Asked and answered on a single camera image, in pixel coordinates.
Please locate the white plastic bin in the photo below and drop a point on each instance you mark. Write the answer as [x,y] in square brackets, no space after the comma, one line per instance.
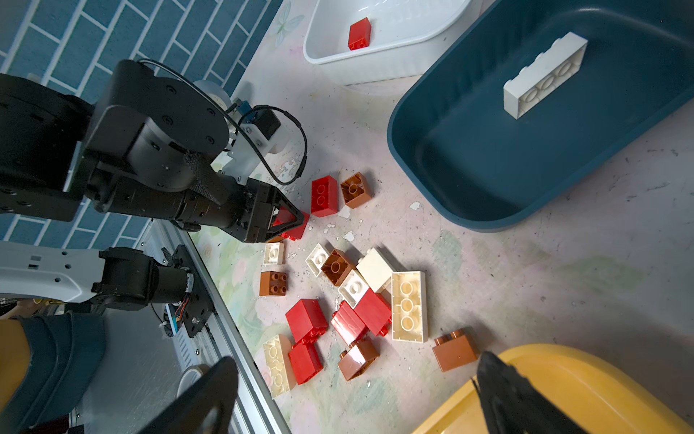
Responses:
[408,37]

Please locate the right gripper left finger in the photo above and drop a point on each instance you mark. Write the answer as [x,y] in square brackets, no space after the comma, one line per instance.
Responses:
[207,405]

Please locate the brown lego brick low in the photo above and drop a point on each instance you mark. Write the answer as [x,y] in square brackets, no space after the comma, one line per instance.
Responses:
[273,284]

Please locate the red lego cluster brick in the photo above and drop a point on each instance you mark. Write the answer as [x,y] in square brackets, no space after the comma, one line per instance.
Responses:
[372,314]

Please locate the brown lego brick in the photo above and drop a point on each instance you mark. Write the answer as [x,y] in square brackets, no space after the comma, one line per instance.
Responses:
[454,350]
[356,191]

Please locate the yellow plastic bin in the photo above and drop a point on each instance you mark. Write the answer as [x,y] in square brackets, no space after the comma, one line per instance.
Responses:
[591,392]

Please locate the cream lego brick bottom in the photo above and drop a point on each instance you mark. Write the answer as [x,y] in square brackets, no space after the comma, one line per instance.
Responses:
[282,377]

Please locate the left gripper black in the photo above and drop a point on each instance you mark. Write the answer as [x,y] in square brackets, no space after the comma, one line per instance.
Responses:
[247,214]

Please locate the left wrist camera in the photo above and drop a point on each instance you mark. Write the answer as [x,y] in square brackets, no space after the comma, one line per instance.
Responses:
[265,131]

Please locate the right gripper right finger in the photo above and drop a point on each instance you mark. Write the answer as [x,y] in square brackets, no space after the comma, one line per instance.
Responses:
[510,403]

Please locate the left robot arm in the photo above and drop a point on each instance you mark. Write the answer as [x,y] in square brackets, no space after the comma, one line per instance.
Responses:
[144,149]

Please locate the small white lego brick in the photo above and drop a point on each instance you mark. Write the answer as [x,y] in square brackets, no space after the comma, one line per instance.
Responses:
[274,254]

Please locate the teal plastic bin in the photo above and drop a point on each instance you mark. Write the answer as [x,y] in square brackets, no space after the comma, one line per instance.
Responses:
[485,170]

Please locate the cream long lego brick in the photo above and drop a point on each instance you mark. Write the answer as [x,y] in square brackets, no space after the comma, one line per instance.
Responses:
[409,307]

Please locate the long white lego brick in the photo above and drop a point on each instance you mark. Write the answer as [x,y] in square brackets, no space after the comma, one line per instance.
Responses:
[549,70]

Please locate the red lego brick bottom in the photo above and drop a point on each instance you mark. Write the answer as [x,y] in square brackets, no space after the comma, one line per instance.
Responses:
[305,361]

